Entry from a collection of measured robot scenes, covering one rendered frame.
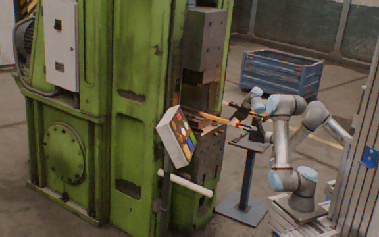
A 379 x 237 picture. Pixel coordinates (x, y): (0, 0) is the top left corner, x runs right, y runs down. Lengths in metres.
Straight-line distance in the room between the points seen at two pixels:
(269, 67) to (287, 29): 4.81
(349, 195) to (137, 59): 1.59
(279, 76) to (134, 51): 4.25
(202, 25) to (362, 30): 8.12
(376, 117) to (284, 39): 9.57
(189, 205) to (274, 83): 4.00
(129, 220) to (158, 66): 1.30
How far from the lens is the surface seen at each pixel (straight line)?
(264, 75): 6.87
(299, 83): 6.61
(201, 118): 2.95
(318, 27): 11.08
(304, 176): 2.27
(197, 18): 2.71
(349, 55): 10.74
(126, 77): 2.90
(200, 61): 2.73
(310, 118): 2.55
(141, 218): 3.17
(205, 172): 3.11
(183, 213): 3.28
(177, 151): 2.32
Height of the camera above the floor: 2.06
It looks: 21 degrees down
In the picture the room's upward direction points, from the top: 5 degrees clockwise
